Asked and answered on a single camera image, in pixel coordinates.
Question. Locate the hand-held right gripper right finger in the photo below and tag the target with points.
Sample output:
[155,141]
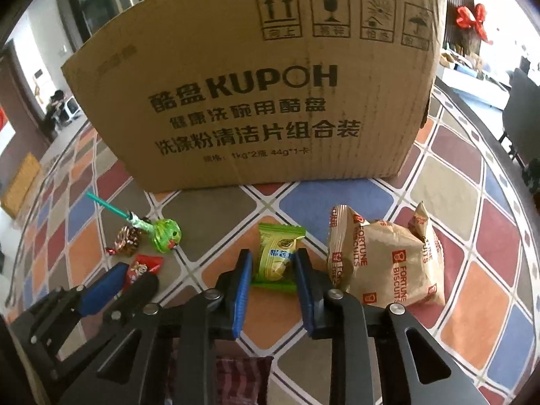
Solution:
[304,299]

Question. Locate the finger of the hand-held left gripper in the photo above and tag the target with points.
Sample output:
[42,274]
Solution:
[143,289]
[105,289]

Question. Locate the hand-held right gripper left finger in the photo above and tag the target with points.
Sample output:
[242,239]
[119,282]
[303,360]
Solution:
[241,299]

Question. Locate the red candy packet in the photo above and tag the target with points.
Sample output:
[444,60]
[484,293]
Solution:
[145,265]

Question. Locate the green candy packet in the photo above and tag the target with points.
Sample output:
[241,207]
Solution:
[276,257]

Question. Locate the brown cardboard box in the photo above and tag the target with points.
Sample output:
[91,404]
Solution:
[253,93]

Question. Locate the brown round wrapped candy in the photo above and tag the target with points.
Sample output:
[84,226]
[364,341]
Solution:
[127,240]

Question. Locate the green lollipop with teal stick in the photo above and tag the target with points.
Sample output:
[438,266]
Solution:
[166,236]

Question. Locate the dark red striped packet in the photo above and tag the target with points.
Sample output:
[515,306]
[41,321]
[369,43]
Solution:
[242,382]

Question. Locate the brown paper biscuit packet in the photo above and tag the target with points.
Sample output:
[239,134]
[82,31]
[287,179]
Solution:
[388,261]

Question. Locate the yellow wooden box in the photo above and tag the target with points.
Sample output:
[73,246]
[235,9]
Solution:
[21,185]

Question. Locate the white plastic stool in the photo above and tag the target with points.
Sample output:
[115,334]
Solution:
[71,109]

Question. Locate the colourful checked tablecloth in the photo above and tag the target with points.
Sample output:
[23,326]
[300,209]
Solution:
[464,202]

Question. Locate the white low cabinet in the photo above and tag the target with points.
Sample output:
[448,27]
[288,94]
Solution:
[476,84]

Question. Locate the black glass sliding door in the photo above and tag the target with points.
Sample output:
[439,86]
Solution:
[97,0]

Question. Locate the black chair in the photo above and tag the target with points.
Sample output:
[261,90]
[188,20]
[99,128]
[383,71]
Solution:
[523,109]

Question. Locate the red foil balloons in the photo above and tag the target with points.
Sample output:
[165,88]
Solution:
[472,19]

